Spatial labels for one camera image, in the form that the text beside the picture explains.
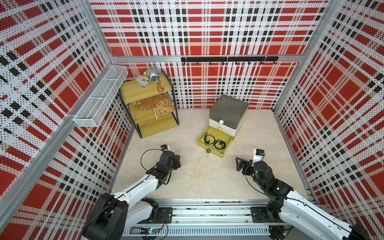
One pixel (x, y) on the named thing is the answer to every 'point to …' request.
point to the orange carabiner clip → (162, 88)
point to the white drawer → (222, 127)
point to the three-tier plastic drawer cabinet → (213, 99)
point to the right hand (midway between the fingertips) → (244, 159)
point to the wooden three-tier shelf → (150, 110)
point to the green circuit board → (153, 231)
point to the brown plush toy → (161, 104)
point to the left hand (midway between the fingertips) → (179, 157)
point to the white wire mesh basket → (90, 117)
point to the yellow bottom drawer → (218, 134)
